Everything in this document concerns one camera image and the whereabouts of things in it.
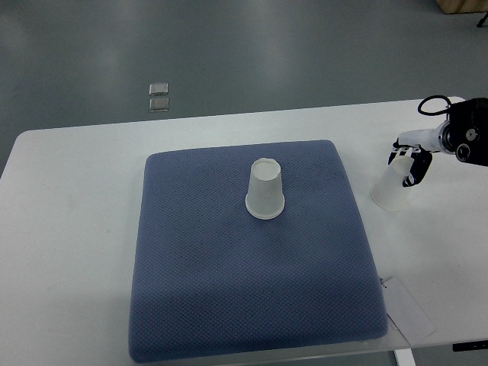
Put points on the upper metal floor plate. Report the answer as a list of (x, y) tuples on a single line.
[(159, 88)]

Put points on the white paper cup on cushion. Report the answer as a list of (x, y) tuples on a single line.
[(265, 199)]

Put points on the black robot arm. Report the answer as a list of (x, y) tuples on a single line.
[(464, 132)]

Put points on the black tripod foot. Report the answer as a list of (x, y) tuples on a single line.
[(482, 20)]

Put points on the white paper tag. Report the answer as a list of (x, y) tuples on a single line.
[(405, 313)]

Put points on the white table leg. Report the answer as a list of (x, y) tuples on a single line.
[(404, 357)]

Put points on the blue quilted cushion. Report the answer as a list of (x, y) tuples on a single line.
[(211, 279)]

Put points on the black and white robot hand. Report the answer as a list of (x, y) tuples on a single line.
[(419, 152)]

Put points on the black table control panel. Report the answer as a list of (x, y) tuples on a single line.
[(470, 346)]

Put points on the wooden box corner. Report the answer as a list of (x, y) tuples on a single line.
[(462, 6)]

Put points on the white paper cup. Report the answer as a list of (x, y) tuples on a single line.
[(265, 199), (389, 192)]

